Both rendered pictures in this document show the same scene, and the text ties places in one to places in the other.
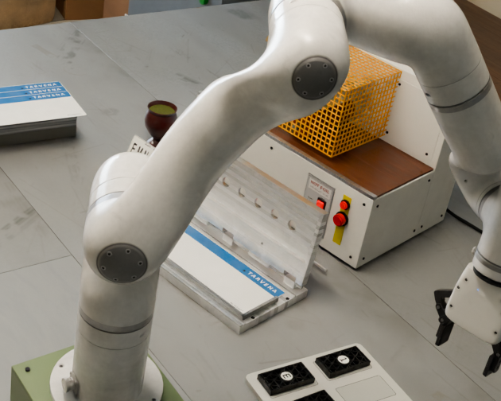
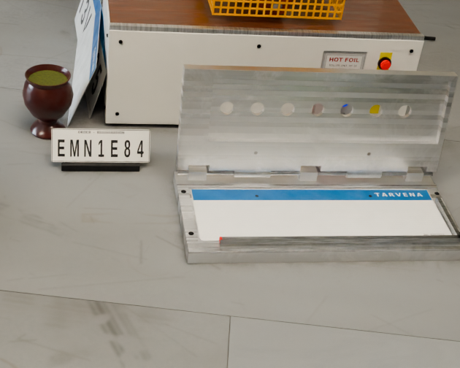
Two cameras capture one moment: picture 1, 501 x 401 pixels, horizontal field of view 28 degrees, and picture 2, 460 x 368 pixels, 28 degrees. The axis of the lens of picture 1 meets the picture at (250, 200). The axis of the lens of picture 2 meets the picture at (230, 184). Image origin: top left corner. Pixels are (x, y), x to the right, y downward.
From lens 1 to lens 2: 162 cm
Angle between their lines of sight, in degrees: 42
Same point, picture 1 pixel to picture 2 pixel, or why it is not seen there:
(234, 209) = (309, 136)
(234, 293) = (407, 223)
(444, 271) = not seen: hidden behind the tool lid
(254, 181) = (335, 87)
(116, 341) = not seen: outside the picture
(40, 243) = (182, 331)
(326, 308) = (451, 179)
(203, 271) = (354, 224)
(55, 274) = (262, 351)
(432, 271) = not seen: hidden behind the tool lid
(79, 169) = (39, 217)
